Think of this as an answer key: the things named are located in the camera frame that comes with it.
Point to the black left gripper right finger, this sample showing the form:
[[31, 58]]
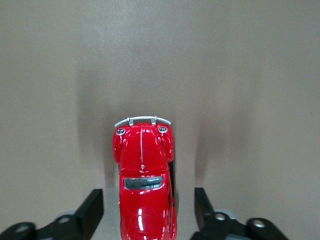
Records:
[[207, 220]]

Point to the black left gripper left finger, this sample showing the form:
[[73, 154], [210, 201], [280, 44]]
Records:
[[90, 212]]

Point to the red beetle toy car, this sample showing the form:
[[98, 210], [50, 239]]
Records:
[[145, 175]]

